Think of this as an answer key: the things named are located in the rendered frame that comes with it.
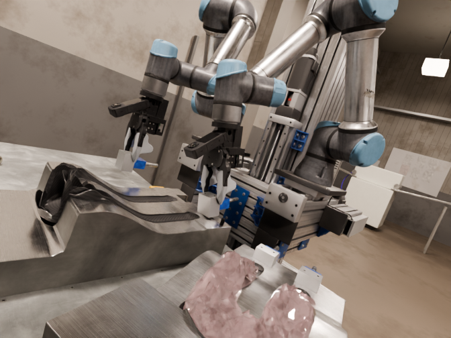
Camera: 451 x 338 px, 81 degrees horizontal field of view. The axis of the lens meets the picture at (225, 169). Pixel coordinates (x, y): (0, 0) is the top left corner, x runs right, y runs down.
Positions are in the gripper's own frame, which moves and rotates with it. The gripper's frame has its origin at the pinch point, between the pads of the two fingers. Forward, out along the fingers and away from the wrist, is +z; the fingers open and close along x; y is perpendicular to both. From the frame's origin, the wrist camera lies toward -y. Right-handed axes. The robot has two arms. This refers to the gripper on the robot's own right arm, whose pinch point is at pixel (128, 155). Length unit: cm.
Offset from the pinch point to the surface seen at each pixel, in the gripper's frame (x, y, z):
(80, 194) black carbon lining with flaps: -30.9, -21.6, 1.0
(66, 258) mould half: -35.9, -23.0, 9.9
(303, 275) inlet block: -56, 19, 7
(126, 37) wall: 212, 69, -69
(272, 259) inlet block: -49, 16, 8
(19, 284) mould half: -36.0, -28.5, 13.4
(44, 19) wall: 205, 1, -52
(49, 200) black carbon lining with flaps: -18.8, -22.8, 7.4
